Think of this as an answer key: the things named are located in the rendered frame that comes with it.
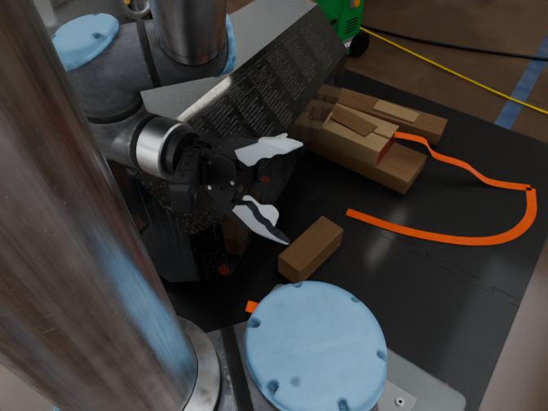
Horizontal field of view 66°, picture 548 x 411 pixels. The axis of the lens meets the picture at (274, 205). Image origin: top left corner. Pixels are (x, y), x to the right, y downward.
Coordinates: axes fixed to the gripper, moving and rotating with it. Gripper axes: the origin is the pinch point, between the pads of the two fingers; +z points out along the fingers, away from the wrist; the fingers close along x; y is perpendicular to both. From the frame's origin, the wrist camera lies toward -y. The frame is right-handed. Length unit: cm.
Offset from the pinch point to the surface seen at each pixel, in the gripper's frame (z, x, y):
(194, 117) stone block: -61, 21, 60
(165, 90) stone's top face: -75, 17, 63
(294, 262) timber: -30, 83, 84
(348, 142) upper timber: -36, 56, 154
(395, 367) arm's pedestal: 18.7, 34.0, 11.6
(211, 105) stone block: -60, 19, 68
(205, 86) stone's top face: -65, 15, 71
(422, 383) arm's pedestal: 23.6, 34.4, 11.2
